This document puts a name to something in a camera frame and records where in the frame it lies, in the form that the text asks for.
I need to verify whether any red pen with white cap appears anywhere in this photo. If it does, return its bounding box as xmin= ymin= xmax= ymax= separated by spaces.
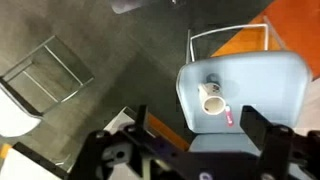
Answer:
xmin=224 ymin=105 xmax=235 ymax=128

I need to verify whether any white ceramic mug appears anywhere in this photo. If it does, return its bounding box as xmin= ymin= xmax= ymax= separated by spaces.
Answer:
xmin=197 ymin=73 xmax=228 ymax=117

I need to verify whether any light blue chair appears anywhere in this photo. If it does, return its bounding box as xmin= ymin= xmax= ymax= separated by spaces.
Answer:
xmin=175 ymin=23 xmax=313 ymax=158

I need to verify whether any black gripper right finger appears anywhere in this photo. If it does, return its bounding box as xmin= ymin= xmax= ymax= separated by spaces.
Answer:
xmin=239 ymin=104 xmax=320 ymax=180

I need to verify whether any light blue chair background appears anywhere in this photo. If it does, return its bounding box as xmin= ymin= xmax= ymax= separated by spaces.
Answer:
xmin=0 ymin=34 xmax=95 ymax=138

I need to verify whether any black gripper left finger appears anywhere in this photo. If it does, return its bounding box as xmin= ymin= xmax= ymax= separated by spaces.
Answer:
xmin=68 ymin=104 xmax=158 ymax=180

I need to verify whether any grey rounded object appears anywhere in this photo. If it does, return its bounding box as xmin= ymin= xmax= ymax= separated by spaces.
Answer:
xmin=110 ymin=0 xmax=142 ymax=15

